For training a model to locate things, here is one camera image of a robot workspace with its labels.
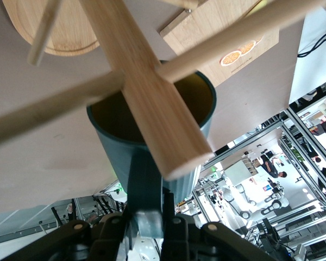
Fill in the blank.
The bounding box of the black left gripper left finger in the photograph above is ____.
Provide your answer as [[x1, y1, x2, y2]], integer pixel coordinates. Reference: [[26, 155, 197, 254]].
[[29, 212, 134, 261]]

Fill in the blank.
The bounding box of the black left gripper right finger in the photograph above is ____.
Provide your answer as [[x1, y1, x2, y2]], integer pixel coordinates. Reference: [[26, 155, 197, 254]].
[[160, 192, 269, 261]]

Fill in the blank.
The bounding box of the dark teal mug yellow inside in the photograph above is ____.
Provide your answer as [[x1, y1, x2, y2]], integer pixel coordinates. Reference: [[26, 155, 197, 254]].
[[86, 61, 217, 241]]

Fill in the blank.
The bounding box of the wooden mug rack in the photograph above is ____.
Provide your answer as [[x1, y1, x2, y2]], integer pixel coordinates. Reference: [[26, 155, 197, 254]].
[[0, 0, 326, 182]]

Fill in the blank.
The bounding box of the person in black clothes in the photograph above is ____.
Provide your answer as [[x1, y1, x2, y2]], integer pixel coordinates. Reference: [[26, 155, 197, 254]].
[[260, 153, 289, 179]]

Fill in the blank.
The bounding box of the brown table cover mat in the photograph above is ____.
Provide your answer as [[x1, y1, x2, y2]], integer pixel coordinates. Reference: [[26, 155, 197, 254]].
[[0, 0, 308, 218]]

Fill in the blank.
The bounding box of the yellow plastic knife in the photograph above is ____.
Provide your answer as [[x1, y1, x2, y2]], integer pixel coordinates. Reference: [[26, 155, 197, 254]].
[[251, 0, 272, 10]]

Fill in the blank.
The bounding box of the bamboo cutting board metal handle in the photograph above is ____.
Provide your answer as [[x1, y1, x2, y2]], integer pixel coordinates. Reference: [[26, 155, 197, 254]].
[[159, 0, 280, 88]]

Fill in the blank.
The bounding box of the black cable along table edge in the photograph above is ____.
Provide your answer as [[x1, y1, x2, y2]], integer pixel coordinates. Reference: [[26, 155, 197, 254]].
[[297, 26, 326, 58]]

